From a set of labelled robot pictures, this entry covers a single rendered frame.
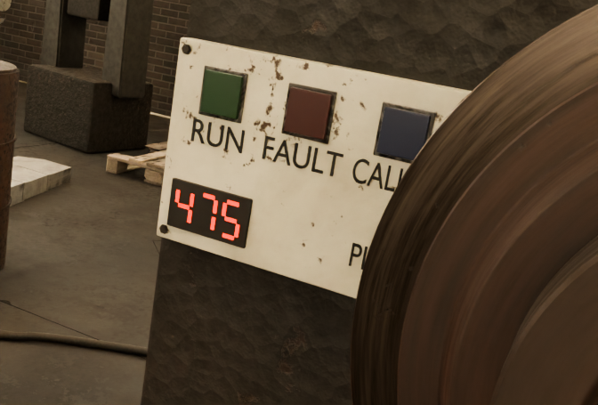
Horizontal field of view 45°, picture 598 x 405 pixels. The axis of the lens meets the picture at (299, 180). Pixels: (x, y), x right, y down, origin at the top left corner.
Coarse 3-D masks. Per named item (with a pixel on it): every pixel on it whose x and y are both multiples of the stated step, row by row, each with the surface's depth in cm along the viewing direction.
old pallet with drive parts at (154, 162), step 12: (156, 144) 556; (108, 156) 505; (120, 156) 508; (144, 156) 510; (156, 156) 516; (108, 168) 506; (120, 168) 508; (132, 168) 522; (156, 168) 491; (144, 180) 496; (156, 180) 492
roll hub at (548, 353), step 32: (576, 256) 34; (544, 288) 35; (576, 288) 30; (544, 320) 31; (576, 320) 31; (512, 352) 32; (544, 352) 31; (576, 352) 31; (512, 384) 32; (544, 384) 31; (576, 384) 31
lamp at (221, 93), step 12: (216, 72) 60; (204, 84) 61; (216, 84) 60; (228, 84) 60; (240, 84) 59; (204, 96) 61; (216, 96) 60; (228, 96) 60; (240, 96) 60; (204, 108) 61; (216, 108) 61; (228, 108) 60
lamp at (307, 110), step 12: (300, 96) 57; (312, 96) 57; (324, 96) 57; (288, 108) 58; (300, 108) 58; (312, 108) 57; (324, 108) 57; (288, 120) 58; (300, 120) 58; (312, 120) 57; (324, 120) 57; (300, 132) 58; (312, 132) 57; (324, 132) 57
